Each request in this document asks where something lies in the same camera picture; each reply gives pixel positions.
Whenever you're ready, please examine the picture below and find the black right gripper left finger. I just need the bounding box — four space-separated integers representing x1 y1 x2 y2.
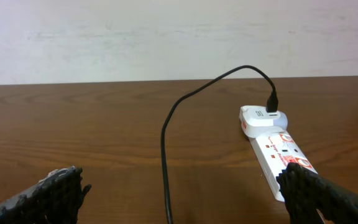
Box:
0 166 91 224

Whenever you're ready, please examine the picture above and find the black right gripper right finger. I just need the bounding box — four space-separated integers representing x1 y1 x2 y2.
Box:
276 163 358 224

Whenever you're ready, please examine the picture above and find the black USB charging cable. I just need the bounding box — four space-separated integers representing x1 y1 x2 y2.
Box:
160 65 280 224

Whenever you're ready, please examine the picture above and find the white power strip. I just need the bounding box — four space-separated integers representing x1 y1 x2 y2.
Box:
249 130 318 203

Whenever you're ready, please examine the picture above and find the white USB wall charger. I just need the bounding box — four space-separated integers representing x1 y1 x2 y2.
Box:
239 106 288 138

